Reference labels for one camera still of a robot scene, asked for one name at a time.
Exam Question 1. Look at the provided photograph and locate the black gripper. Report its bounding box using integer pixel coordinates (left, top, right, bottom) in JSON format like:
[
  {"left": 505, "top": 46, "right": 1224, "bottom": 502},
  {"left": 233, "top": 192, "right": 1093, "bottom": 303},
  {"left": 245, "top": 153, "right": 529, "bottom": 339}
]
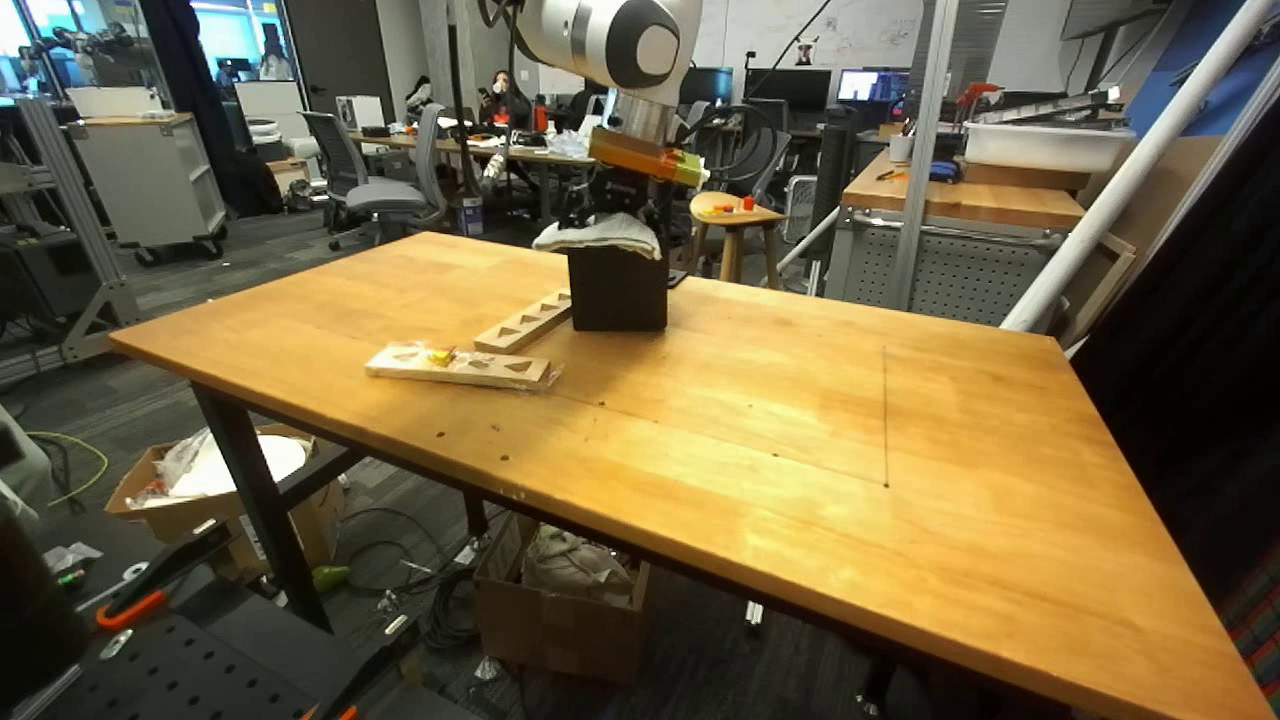
[{"left": 573, "top": 172, "right": 661, "bottom": 227}]

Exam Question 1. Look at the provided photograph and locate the white towel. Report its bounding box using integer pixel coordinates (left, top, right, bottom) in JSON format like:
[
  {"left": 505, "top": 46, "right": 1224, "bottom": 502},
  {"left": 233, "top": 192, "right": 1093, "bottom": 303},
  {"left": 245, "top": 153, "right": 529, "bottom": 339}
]
[{"left": 532, "top": 214, "right": 667, "bottom": 269}]

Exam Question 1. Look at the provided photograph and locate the black box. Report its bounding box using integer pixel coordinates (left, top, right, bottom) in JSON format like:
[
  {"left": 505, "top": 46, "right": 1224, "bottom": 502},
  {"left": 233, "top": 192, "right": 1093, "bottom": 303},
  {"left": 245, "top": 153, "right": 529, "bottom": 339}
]
[{"left": 563, "top": 245, "right": 673, "bottom": 338}]

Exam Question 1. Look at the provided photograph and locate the open brown cardboard box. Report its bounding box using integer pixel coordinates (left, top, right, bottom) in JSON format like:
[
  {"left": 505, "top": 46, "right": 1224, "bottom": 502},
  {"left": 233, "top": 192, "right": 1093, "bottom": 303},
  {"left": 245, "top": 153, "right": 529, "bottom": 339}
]
[
  {"left": 101, "top": 424, "right": 350, "bottom": 579},
  {"left": 469, "top": 518, "right": 661, "bottom": 688}
]

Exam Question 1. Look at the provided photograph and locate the round wooden stool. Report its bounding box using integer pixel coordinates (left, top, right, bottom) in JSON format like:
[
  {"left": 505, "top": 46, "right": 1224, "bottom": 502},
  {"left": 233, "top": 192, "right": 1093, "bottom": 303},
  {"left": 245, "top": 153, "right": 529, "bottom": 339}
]
[{"left": 686, "top": 189, "right": 788, "bottom": 290}]

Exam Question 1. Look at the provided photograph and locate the black office chair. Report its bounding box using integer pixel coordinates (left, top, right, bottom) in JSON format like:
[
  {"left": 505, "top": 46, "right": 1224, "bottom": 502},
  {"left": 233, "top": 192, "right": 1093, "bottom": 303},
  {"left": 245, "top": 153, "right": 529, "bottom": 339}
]
[{"left": 691, "top": 96, "right": 793, "bottom": 201}]

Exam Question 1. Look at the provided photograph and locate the plain wooden slotted tray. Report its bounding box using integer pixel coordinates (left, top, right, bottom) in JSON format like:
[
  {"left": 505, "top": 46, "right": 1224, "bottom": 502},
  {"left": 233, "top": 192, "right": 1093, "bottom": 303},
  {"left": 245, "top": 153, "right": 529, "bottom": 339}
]
[{"left": 471, "top": 290, "right": 576, "bottom": 357}]

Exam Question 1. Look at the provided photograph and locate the wooden tray with coloured blocks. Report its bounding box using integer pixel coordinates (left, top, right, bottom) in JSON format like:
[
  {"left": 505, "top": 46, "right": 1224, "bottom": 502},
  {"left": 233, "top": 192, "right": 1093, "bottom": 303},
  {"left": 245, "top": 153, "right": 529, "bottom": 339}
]
[{"left": 365, "top": 339, "right": 563, "bottom": 398}]

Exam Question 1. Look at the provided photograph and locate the grey office chair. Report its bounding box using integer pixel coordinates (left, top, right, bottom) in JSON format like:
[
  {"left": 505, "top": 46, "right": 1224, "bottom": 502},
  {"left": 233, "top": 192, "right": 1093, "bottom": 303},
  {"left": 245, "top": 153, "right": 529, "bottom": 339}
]
[{"left": 298, "top": 106, "right": 449, "bottom": 251}]

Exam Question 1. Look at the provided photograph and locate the lit computer monitor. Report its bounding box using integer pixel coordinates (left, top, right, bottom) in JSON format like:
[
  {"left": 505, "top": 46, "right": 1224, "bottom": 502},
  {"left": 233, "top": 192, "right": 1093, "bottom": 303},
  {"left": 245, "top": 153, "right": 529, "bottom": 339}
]
[{"left": 832, "top": 64, "right": 920, "bottom": 116}]

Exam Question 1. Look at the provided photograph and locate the wooden workbench with grey front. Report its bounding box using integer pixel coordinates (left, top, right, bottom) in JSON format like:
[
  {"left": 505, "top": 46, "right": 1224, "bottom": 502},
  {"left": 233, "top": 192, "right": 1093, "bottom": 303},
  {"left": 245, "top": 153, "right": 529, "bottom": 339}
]
[{"left": 825, "top": 153, "right": 1093, "bottom": 328}]

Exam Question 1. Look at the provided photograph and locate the white plastic bin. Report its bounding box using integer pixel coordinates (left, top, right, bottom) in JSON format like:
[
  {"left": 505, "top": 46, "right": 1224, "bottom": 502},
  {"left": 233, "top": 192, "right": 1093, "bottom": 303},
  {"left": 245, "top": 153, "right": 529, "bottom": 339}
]
[{"left": 960, "top": 116, "right": 1138, "bottom": 180}]

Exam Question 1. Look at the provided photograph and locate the white plastic bag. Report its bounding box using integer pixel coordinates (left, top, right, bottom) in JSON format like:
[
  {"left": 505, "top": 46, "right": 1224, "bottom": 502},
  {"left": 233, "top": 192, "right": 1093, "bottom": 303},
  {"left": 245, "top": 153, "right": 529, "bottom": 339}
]
[{"left": 156, "top": 430, "right": 319, "bottom": 508}]

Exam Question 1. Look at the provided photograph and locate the white wheeled cabinet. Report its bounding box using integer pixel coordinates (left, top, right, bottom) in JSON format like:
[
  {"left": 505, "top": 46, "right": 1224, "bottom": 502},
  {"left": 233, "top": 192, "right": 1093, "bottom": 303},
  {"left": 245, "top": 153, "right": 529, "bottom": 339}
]
[{"left": 65, "top": 86, "right": 233, "bottom": 269}]

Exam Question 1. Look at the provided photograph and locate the white diagonal pole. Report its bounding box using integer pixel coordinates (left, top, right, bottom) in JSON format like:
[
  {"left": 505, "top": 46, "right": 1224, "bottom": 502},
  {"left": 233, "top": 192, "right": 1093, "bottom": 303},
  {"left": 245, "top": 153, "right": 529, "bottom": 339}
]
[{"left": 994, "top": 0, "right": 1280, "bottom": 338}]

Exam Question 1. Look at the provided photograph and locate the black perforated tool board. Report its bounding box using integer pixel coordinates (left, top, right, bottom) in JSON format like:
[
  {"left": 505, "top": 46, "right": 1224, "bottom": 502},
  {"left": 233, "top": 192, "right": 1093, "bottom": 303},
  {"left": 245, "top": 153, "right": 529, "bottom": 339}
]
[{"left": 35, "top": 583, "right": 391, "bottom": 720}]

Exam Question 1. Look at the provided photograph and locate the orange green wrist camera mount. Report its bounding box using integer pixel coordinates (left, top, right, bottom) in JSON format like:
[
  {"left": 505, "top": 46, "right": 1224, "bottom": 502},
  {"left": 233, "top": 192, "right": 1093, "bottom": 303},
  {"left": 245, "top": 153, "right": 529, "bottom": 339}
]
[{"left": 586, "top": 125, "right": 706, "bottom": 192}]

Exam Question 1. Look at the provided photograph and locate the grey vertical post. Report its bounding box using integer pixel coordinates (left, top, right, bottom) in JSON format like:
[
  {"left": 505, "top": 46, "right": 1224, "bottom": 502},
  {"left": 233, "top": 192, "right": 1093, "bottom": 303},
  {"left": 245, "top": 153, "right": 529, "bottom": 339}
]
[{"left": 889, "top": 0, "right": 965, "bottom": 313}]

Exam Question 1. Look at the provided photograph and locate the black metal table frame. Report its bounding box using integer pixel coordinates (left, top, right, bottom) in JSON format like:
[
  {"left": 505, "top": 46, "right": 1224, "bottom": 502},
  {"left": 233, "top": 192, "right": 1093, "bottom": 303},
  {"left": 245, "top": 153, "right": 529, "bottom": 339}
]
[{"left": 187, "top": 379, "right": 922, "bottom": 720}]

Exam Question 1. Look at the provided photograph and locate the grey metal shelf frame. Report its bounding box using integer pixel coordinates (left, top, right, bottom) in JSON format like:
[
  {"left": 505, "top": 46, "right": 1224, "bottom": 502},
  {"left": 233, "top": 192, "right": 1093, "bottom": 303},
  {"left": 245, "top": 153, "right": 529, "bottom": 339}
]
[{"left": 0, "top": 96, "right": 148, "bottom": 394}]

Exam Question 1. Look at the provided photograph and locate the yellow green cable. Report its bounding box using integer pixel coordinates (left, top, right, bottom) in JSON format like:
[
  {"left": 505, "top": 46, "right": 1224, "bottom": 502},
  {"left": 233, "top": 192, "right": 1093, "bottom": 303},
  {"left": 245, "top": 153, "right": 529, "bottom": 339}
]
[{"left": 18, "top": 430, "right": 121, "bottom": 511}]

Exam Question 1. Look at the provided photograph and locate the orange handled bar clamp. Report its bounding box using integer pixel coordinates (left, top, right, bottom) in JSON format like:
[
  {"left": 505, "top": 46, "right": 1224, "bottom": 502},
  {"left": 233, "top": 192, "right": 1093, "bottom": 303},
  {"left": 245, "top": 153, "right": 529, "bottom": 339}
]
[{"left": 87, "top": 518, "right": 233, "bottom": 638}]

